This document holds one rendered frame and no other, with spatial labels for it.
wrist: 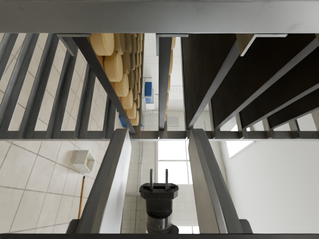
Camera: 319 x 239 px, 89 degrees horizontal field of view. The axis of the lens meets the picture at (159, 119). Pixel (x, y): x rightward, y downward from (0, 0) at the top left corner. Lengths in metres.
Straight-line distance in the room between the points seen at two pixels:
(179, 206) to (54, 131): 4.37
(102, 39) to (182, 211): 4.71
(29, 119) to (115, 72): 0.49
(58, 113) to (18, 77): 0.24
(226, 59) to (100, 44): 0.17
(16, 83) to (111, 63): 0.59
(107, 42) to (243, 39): 0.16
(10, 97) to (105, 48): 0.61
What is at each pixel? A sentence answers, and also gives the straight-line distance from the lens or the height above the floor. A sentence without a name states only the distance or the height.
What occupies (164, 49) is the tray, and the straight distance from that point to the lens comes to 0.22.
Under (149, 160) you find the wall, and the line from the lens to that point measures 4.94.
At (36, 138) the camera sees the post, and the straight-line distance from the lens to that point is 0.68.
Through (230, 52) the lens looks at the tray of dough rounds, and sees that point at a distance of 0.24.
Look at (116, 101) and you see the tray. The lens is 0.32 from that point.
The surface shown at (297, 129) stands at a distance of 0.69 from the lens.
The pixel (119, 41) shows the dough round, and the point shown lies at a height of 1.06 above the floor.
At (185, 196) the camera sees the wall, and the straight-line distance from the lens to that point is 4.84.
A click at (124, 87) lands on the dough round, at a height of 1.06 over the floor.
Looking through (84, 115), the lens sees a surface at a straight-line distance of 0.63.
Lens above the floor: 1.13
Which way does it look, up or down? level
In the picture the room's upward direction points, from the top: 90 degrees clockwise
